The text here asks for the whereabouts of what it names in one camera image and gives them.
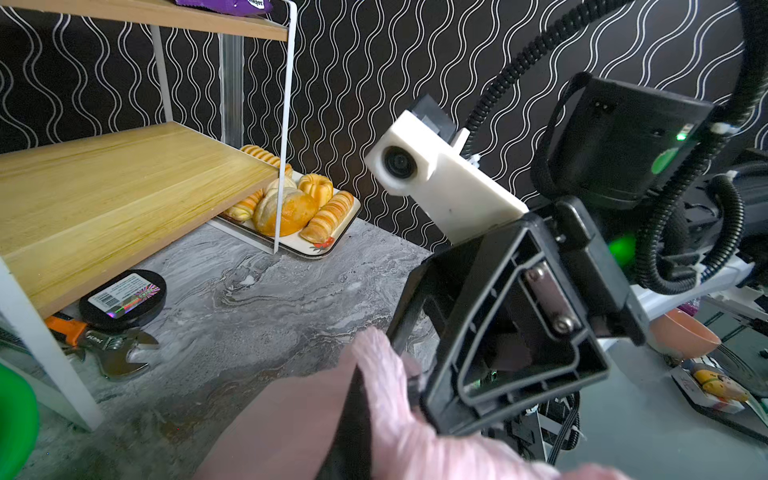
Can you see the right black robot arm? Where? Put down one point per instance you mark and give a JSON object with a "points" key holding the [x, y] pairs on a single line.
{"points": [[630, 154]]}

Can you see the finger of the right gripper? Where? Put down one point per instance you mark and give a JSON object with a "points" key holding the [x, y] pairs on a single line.
{"points": [[513, 329]]}

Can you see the purple Fox's berries candy bag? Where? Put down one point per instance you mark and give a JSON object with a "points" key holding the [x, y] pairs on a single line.
{"points": [[238, 8]]}

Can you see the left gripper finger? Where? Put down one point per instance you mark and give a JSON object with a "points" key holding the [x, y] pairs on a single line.
{"points": [[350, 453]]}

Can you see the orange-handled adjustable wrench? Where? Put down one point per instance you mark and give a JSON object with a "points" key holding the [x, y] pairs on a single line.
{"points": [[111, 350]]}

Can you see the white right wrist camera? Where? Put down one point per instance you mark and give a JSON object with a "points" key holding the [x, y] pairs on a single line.
{"points": [[419, 156]]}

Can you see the pink plastic grocery bag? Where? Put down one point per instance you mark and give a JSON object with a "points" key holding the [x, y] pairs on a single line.
{"points": [[287, 430]]}

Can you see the tray of bread rolls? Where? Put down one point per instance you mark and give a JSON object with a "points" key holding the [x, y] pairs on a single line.
{"points": [[303, 214]]}

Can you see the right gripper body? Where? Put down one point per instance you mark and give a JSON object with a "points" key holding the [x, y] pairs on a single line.
{"points": [[613, 310]]}

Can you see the green plastic basket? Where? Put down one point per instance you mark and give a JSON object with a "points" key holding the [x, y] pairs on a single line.
{"points": [[19, 422]]}

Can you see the white wooden two-tier shelf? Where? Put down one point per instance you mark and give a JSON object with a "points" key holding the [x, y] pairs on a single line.
{"points": [[75, 214]]}

